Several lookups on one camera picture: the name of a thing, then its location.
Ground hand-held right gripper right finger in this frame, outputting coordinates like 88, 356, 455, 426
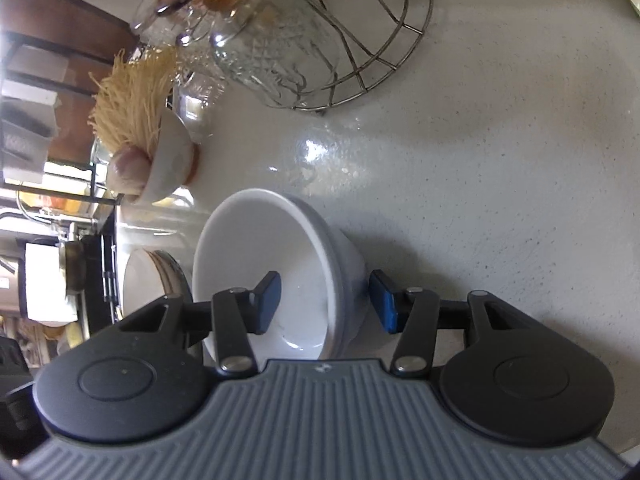
369, 269, 522, 379

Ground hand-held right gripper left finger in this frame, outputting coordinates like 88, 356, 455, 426
119, 270, 283, 377

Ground white ceramic bowl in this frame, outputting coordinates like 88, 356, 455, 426
192, 188, 348, 361

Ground white leaf-print plate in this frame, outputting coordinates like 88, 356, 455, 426
122, 249, 168, 321

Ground black kitchen sink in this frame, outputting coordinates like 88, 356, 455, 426
80, 230, 118, 331

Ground stainless steel pot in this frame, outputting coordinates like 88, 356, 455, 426
57, 240, 86, 296

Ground white bowl with orange foot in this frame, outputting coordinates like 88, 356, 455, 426
117, 107, 201, 206

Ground sliced onion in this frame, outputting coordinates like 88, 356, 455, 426
109, 146, 153, 195

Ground bundle of dry noodles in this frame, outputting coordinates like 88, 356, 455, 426
87, 45, 181, 148

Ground cut-glass cup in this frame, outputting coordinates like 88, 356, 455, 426
210, 0, 341, 101

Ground white patterned hanging cloth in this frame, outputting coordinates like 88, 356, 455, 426
7, 45, 68, 81
0, 95, 63, 186

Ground glasses on wire rack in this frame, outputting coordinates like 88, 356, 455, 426
260, 0, 433, 111

